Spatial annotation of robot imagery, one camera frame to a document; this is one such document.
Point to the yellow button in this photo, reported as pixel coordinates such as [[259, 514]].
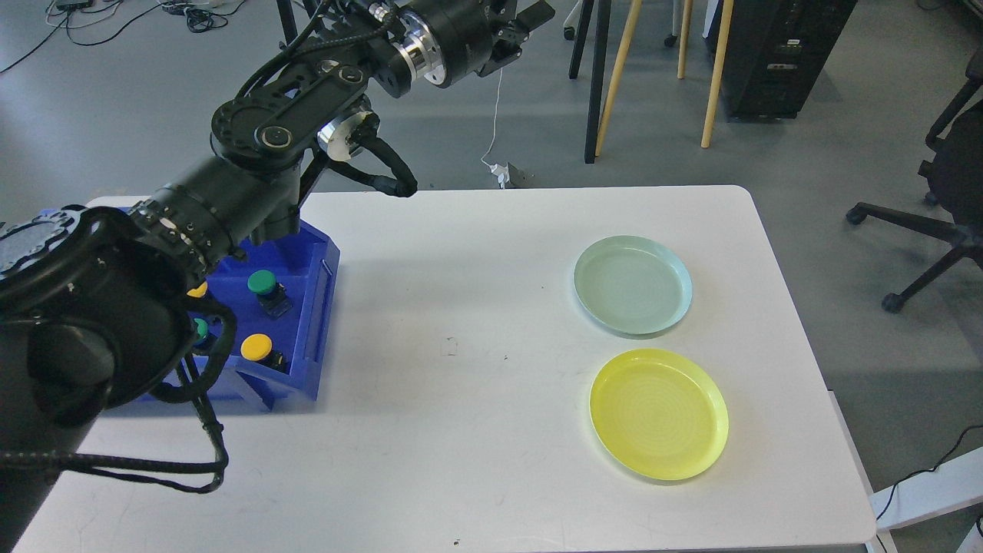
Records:
[[259, 348], [200, 291]]

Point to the wooden leg right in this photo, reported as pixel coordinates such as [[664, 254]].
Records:
[[716, 80]]

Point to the green button front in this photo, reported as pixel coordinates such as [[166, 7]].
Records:
[[203, 337]]

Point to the black office chair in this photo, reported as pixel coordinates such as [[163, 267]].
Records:
[[954, 178]]

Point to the black tripod legs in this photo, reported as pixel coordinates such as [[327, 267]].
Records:
[[288, 21]]

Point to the black computer tower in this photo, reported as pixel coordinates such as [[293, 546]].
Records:
[[776, 51]]

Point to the light green plate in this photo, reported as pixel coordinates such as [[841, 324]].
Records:
[[632, 285]]

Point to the wooden leg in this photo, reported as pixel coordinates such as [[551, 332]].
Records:
[[716, 80], [617, 74], [684, 10]]

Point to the blue plastic bin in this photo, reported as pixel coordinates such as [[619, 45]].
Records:
[[296, 307]]

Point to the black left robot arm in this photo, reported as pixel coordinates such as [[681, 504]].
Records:
[[302, 113]]

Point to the wooden leg middle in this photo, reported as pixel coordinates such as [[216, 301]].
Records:
[[684, 10]]

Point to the white power plug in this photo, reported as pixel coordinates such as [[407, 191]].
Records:
[[501, 173]]

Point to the wooden leg left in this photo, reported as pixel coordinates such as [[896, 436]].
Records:
[[617, 74]]

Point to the black table leg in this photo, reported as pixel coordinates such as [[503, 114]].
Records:
[[595, 14]]

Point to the yellow plate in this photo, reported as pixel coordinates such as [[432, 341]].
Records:
[[658, 414]]

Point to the green button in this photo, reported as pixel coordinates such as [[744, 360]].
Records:
[[270, 293], [203, 337]]

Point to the white frame bar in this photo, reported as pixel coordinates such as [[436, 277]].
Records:
[[954, 485]]

